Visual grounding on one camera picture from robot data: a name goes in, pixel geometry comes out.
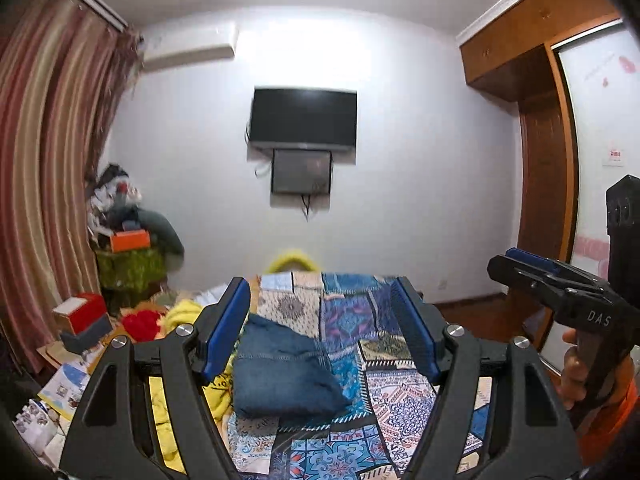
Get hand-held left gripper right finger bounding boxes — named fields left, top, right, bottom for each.
left=392, top=276, right=585, bottom=480

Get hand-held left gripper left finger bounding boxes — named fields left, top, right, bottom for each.
left=50, top=276, right=251, bottom=480

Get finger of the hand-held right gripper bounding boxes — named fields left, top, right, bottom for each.
left=504, top=247, right=607, bottom=287
left=487, top=254, right=609, bottom=320

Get blue jeans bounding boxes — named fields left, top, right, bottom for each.
left=232, top=312, right=354, bottom=419

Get person's right forearm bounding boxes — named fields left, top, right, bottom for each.
left=572, top=370, right=640, bottom=467

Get pile of clothes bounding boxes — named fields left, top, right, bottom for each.
left=86, top=162, right=145, bottom=237

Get person's right hand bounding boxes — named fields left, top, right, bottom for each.
left=559, top=327, right=595, bottom=411

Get patchwork bed blanket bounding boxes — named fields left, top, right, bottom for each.
left=197, top=270, right=497, bottom=480

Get red fuzzy cloth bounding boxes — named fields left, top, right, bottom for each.
left=121, top=309, right=167, bottom=342

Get yellow fuzzy cloth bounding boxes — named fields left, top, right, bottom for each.
left=267, top=248, right=321, bottom=274

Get yellow garment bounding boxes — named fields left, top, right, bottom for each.
left=145, top=299, right=242, bottom=476

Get green patterned cloth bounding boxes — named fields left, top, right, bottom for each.
left=95, top=247, right=169, bottom=292

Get grey-green pillow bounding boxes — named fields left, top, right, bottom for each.
left=136, top=207, right=186, bottom=262

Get orange box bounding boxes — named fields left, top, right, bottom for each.
left=108, top=229, right=151, bottom=254

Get white sliding door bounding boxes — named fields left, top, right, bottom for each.
left=542, top=19, right=640, bottom=377

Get red and white box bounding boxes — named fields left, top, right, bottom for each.
left=52, top=292, right=109, bottom=336

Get wooden wardrobe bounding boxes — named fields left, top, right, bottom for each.
left=456, top=0, right=626, bottom=313

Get blue printed booklet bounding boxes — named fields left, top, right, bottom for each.
left=37, top=360, right=95, bottom=422

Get small printed packets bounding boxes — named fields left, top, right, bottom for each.
left=12, top=399, right=62, bottom=457

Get striped curtain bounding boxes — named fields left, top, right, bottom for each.
left=0, top=0, right=143, bottom=377

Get white air conditioner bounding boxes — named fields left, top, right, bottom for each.
left=139, top=34, right=236, bottom=72

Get grey wall box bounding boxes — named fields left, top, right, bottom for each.
left=271, top=148, right=334, bottom=197

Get wall-mounted television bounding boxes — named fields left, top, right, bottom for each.
left=248, top=87, right=359, bottom=154

